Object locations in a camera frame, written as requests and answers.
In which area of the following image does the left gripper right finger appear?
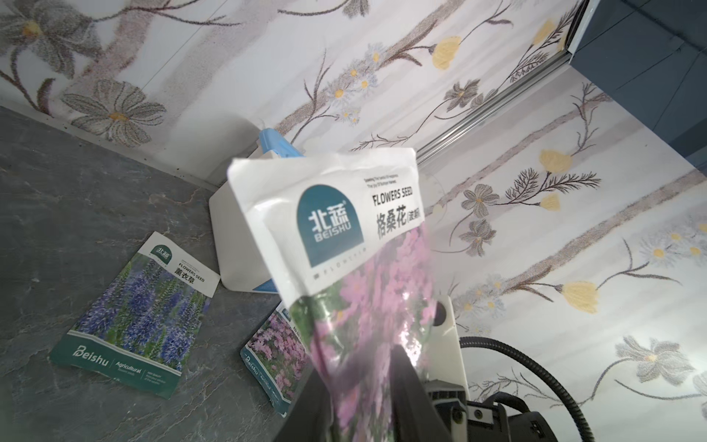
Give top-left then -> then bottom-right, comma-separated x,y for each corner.
390,345 -> 452,442

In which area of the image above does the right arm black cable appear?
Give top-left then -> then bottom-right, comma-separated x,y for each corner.
459,336 -> 597,442

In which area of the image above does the pink cosmos seed packet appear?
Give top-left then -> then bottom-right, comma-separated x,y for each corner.
240,303 -> 309,417

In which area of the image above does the blue lidded storage box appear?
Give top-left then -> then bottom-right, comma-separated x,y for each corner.
208,128 -> 301,294

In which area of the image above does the white back-side seed packet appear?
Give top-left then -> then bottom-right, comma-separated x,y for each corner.
228,147 -> 436,441

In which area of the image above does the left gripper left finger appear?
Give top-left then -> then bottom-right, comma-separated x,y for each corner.
274,368 -> 331,442

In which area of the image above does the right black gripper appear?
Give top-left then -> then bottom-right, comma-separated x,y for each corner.
424,380 -> 559,442

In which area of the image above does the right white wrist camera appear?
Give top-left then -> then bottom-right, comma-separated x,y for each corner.
423,295 -> 468,392

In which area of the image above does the far lavender seed packet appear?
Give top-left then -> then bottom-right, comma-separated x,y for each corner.
50,232 -> 220,399

